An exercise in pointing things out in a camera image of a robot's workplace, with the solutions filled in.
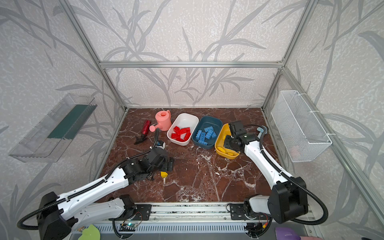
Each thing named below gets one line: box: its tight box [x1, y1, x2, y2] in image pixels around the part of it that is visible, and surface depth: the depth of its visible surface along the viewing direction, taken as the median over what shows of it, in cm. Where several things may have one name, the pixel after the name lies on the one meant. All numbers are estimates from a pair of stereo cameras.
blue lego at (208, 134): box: [205, 130, 213, 140], surface depth 104 cm
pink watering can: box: [149, 110, 172, 133], surface depth 103 cm
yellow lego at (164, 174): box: [160, 171, 168, 178], surface depth 86 cm
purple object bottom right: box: [275, 227, 301, 240], surface depth 69 cm
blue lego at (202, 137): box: [199, 132, 206, 142], surface depth 104 cm
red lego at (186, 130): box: [180, 127, 191, 135], surface depth 104 cm
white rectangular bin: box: [167, 113, 199, 146], surface depth 106 cm
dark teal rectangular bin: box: [192, 116, 223, 150], surface depth 107 cm
